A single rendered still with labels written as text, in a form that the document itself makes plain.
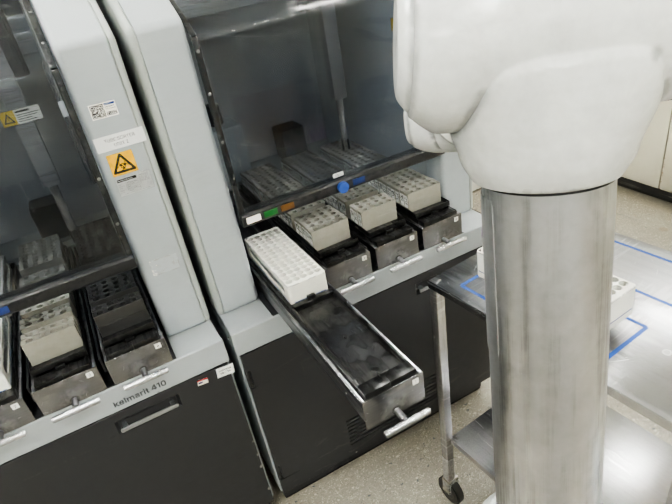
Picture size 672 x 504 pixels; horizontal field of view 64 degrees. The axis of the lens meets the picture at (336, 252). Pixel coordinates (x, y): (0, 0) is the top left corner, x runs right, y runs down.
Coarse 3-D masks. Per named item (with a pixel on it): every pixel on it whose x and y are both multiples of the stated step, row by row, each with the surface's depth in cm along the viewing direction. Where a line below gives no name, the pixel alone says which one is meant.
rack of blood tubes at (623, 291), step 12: (480, 252) 115; (480, 264) 116; (480, 276) 118; (612, 288) 97; (624, 288) 97; (612, 300) 94; (624, 300) 96; (612, 312) 95; (624, 312) 98; (612, 324) 97
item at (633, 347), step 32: (640, 256) 121; (448, 288) 121; (480, 288) 119; (640, 288) 111; (640, 320) 103; (640, 352) 96; (448, 384) 141; (608, 384) 91; (640, 384) 90; (448, 416) 146; (480, 416) 157; (608, 416) 150; (448, 448) 152; (480, 448) 147; (608, 448) 142; (640, 448) 140; (448, 480) 159; (608, 480) 134; (640, 480) 133
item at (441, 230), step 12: (408, 216) 155; (432, 216) 151; (444, 216) 151; (456, 216) 153; (420, 228) 149; (432, 228) 150; (444, 228) 152; (456, 228) 154; (420, 240) 152; (432, 240) 152; (444, 240) 152; (456, 240) 151
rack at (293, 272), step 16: (256, 240) 145; (272, 240) 143; (288, 240) 143; (256, 256) 145; (272, 256) 136; (288, 256) 135; (304, 256) 134; (272, 272) 131; (288, 272) 129; (304, 272) 127; (320, 272) 126; (288, 288) 124; (304, 288) 126; (320, 288) 128
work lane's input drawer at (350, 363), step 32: (288, 320) 126; (320, 320) 121; (352, 320) 119; (320, 352) 112; (352, 352) 110; (384, 352) 109; (352, 384) 103; (384, 384) 100; (416, 384) 103; (384, 416) 102; (416, 416) 100
